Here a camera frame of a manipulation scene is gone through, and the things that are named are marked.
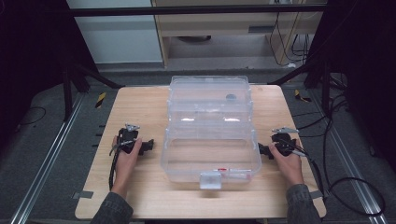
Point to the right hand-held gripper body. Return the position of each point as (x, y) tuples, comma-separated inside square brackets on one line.
[(284, 143)]

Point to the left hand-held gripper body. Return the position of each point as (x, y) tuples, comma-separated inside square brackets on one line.
[(128, 136)]

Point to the person's right hand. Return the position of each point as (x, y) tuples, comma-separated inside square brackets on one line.
[(291, 168)]

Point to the person's left hand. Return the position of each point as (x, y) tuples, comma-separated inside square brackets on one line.
[(124, 165)]

